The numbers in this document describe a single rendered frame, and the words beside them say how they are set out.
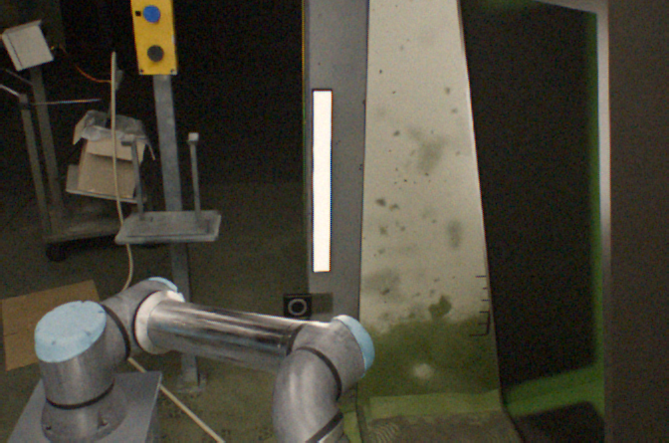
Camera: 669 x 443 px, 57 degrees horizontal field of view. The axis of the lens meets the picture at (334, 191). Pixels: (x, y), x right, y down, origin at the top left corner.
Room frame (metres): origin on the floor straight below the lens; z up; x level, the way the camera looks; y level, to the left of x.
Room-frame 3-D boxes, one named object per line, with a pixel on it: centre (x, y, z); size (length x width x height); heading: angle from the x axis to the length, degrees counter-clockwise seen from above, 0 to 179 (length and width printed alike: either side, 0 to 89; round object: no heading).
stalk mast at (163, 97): (2.03, 0.58, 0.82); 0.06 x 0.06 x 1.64; 6
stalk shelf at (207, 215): (1.89, 0.56, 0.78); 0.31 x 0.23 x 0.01; 96
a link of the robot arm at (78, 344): (1.15, 0.58, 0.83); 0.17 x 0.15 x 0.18; 145
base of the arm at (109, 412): (1.14, 0.58, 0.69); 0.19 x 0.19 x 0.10
